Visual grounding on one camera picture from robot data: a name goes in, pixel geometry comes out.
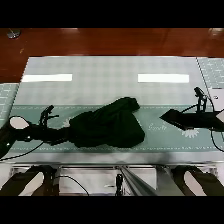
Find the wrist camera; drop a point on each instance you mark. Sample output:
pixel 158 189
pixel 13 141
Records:
pixel 201 95
pixel 45 115

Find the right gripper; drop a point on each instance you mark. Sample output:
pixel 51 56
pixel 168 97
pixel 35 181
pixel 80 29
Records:
pixel 181 120

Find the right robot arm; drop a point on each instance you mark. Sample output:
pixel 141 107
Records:
pixel 213 121

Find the silver frame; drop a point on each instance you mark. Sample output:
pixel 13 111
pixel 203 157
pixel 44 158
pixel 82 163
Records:
pixel 140 181

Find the black garment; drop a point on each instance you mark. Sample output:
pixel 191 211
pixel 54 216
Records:
pixel 106 126

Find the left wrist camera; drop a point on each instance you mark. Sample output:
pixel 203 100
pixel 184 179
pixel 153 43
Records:
pixel 45 115

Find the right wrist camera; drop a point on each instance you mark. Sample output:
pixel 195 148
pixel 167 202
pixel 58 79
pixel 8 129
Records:
pixel 201 95

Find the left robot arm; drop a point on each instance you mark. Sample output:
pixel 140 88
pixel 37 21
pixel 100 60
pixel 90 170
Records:
pixel 32 133

